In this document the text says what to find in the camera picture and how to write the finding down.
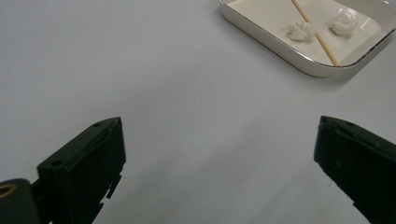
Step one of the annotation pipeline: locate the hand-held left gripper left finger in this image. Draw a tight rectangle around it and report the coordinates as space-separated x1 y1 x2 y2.
31 117 127 224

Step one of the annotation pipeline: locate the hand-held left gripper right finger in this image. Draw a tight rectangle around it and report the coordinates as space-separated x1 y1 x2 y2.
313 115 396 224

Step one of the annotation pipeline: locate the thin wooden stick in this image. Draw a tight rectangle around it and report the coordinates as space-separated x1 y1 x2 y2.
290 0 342 67

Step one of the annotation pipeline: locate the white metal tray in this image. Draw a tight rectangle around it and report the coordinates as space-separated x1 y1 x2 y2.
218 0 396 78

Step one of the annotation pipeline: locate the white table sheet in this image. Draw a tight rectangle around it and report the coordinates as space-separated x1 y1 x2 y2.
0 0 396 224

